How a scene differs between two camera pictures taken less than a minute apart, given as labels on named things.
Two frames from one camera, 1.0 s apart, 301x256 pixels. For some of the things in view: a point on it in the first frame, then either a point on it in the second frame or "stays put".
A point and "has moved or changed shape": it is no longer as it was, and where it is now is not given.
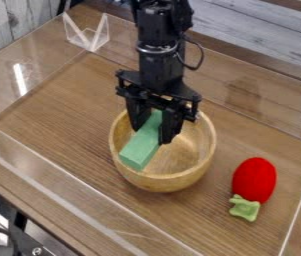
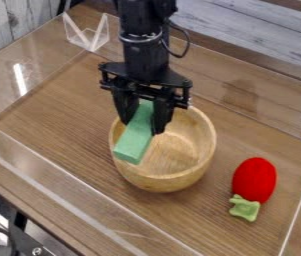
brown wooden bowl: [180, 163] stays put
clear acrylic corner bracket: [88, 39] stays put
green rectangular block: [143, 145] has moved or changed shape
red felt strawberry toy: [255, 185] stays put
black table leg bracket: [24, 244] stays put
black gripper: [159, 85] -> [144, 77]
